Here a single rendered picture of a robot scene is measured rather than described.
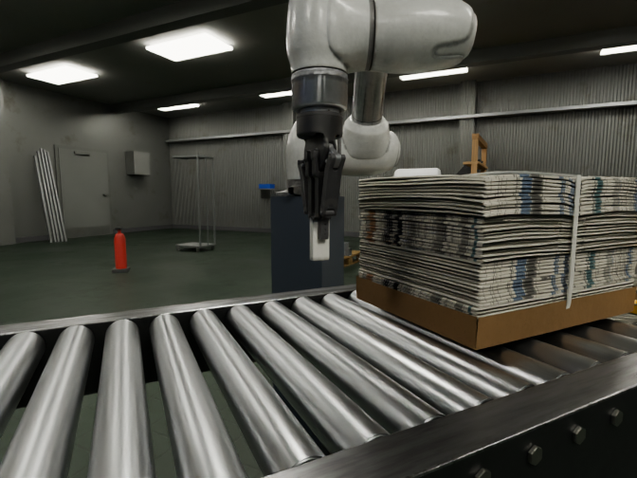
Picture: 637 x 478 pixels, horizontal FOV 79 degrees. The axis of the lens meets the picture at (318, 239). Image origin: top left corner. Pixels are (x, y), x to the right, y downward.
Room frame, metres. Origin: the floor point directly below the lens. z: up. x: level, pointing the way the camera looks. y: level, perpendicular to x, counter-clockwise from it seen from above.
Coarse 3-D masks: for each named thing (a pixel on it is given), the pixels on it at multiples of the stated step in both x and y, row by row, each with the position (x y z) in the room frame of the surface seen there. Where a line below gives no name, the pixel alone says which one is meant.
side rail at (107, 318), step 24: (336, 288) 0.83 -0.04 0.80; (120, 312) 0.66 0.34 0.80; (144, 312) 0.66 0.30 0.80; (168, 312) 0.66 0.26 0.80; (192, 312) 0.67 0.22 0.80; (216, 312) 0.69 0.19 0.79; (0, 336) 0.55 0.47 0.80; (48, 336) 0.58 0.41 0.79; (96, 336) 0.61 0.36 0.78; (144, 336) 0.64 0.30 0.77; (192, 336) 0.67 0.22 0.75; (96, 360) 0.60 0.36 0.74; (144, 360) 0.64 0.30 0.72; (96, 384) 0.60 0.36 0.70
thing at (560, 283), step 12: (564, 180) 0.56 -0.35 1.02; (588, 180) 0.57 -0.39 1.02; (588, 192) 0.57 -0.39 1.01; (564, 204) 0.55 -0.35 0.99; (564, 216) 0.55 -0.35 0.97; (564, 228) 0.55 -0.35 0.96; (564, 240) 0.55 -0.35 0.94; (576, 240) 0.57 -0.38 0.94; (564, 252) 0.55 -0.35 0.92; (576, 252) 0.57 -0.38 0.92; (564, 264) 0.56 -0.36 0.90; (576, 264) 0.57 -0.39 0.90; (564, 276) 0.56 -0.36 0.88; (576, 276) 0.57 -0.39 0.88; (564, 288) 0.56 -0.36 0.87; (576, 288) 0.57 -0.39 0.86; (564, 300) 0.56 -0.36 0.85
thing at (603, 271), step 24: (600, 192) 0.58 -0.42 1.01; (624, 192) 0.61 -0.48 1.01; (600, 216) 0.59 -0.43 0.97; (624, 216) 0.62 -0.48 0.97; (600, 240) 0.59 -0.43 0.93; (624, 240) 0.62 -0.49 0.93; (600, 264) 0.60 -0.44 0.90; (624, 264) 0.63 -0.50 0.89; (600, 288) 0.60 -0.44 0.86; (624, 288) 0.63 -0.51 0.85
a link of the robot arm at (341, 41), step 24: (312, 0) 0.59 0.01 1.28; (336, 0) 0.59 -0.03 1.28; (360, 0) 0.60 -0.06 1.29; (288, 24) 0.62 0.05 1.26; (312, 24) 0.59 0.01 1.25; (336, 24) 0.59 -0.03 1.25; (360, 24) 0.59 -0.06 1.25; (288, 48) 0.62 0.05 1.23; (312, 48) 0.60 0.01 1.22; (336, 48) 0.60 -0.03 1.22; (360, 48) 0.60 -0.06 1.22
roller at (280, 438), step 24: (216, 336) 0.55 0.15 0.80; (216, 360) 0.48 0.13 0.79; (240, 360) 0.46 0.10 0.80; (240, 384) 0.41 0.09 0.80; (264, 384) 0.40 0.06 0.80; (240, 408) 0.37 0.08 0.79; (264, 408) 0.35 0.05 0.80; (264, 432) 0.32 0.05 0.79; (288, 432) 0.31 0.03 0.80; (264, 456) 0.30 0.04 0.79; (288, 456) 0.29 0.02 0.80; (312, 456) 0.28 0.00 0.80
